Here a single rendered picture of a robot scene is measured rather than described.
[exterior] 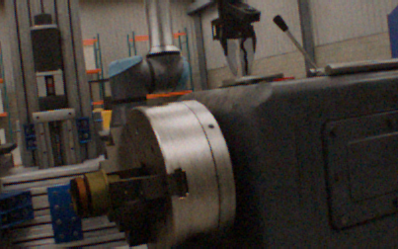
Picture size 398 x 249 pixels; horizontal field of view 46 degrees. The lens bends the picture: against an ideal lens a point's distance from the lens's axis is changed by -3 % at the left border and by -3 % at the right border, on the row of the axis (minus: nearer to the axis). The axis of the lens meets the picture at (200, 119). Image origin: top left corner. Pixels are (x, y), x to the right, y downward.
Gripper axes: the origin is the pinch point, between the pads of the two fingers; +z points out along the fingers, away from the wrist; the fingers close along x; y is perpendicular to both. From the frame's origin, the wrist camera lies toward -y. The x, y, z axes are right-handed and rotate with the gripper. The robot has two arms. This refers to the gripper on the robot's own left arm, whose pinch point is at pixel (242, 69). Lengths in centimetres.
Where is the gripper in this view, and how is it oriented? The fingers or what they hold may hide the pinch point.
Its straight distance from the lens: 120.0
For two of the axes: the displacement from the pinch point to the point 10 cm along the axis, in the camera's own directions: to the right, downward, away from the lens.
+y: -4.0, 0.0, 9.1
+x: -9.1, 1.3, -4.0
